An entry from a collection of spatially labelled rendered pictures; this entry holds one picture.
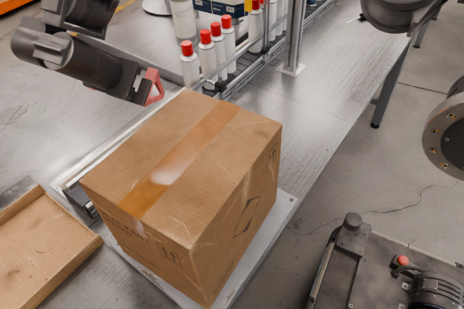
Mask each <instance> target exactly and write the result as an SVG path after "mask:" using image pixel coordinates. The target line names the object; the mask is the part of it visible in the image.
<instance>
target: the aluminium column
mask: <svg viewBox="0 0 464 309"><path fill-rule="evenodd" d="M305 6H306V0H289V1H288V10H287V29H286V38H285V48H284V65H283V67H284V69H286V70H289V71H292V72H294V71H295V70H296V69H297V68H298V67H299V60H300V49H301V43H302V31H303V25H304V18H305Z"/></svg>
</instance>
